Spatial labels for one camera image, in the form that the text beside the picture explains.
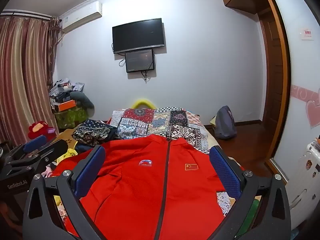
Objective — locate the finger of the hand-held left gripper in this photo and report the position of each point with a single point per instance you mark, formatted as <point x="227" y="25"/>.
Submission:
<point x="35" y="142"/>
<point x="51" y="148"/>

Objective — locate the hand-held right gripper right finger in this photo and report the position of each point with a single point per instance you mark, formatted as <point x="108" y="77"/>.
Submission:
<point x="225" y="172"/>

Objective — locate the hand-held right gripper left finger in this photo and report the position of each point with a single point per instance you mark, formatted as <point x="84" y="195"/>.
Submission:
<point x="90" y="170"/>

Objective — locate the red zip jacket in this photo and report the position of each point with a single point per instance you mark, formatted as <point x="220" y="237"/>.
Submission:
<point x="140" y="192"/>

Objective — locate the red plush toy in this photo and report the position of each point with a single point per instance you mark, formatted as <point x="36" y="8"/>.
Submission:
<point x="37" y="129"/>

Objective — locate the yellow printed cloth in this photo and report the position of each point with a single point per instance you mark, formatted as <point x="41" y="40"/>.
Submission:
<point x="66" y="153"/>

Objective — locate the green patterned box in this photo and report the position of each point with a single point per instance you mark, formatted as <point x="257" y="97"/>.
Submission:
<point x="70" y="118"/>

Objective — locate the black white patterned cloth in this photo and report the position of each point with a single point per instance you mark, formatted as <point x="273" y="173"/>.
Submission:
<point x="90" y="133"/>

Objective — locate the orange box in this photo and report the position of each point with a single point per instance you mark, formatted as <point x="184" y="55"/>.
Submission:
<point x="65" y="105"/>

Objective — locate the grey backpack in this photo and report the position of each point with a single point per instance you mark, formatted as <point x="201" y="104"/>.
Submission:
<point x="225" y="123"/>

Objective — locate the dark grey cushion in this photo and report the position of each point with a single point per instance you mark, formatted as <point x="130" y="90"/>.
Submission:
<point x="83" y="100"/>

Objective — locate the pile of clutter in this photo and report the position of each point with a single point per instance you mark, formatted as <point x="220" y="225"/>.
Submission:
<point x="62" y="87"/>

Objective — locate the striped red curtain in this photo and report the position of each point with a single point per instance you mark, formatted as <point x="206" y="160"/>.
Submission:
<point x="22" y="75"/>

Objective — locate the white appliance with stickers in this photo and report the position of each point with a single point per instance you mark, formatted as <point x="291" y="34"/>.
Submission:
<point x="305" y="175"/>

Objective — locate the patchwork patterned blanket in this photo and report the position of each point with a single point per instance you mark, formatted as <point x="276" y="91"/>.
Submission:
<point x="160" y="125"/>

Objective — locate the yellow curved object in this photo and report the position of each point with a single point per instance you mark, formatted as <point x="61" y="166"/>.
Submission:
<point x="142" y="103"/>

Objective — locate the white air conditioner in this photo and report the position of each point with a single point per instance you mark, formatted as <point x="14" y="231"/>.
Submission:
<point x="81" y="17"/>

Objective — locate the pink heart wall decoration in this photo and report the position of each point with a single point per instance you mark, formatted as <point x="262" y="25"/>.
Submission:
<point x="313" y="112"/>

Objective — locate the wooden door frame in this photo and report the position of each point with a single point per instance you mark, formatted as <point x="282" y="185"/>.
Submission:
<point x="280" y="80"/>

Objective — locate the small black wall monitor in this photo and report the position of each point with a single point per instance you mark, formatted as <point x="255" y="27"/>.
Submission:
<point x="139" y="60"/>

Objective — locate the black wall television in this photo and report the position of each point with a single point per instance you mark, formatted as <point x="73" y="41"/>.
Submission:
<point x="138" y="35"/>

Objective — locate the white red wall sticker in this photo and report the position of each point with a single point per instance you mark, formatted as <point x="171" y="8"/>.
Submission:
<point x="306" y="33"/>

